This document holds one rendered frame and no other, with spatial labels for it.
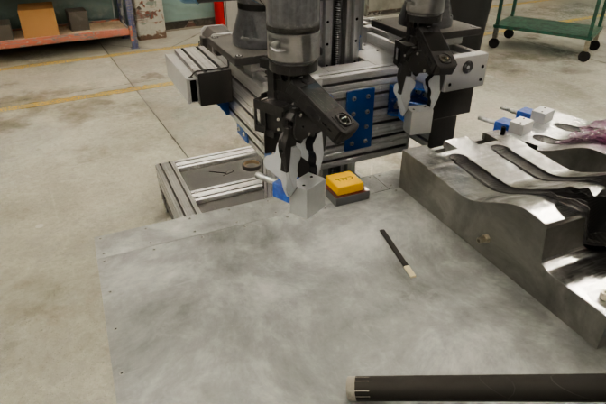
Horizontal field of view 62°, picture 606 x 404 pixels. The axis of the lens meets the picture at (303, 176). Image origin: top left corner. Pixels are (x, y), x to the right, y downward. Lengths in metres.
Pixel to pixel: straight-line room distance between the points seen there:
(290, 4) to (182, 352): 0.50
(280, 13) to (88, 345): 1.52
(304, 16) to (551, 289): 0.54
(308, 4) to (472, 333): 0.52
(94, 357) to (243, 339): 1.21
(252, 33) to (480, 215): 0.67
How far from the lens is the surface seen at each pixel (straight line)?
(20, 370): 2.00
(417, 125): 1.12
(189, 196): 2.23
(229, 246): 0.94
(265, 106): 0.76
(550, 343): 0.84
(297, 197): 0.80
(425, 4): 1.05
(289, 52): 0.71
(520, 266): 0.90
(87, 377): 1.89
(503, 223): 0.90
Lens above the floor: 1.36
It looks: 29 degrees down
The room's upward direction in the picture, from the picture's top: straight up
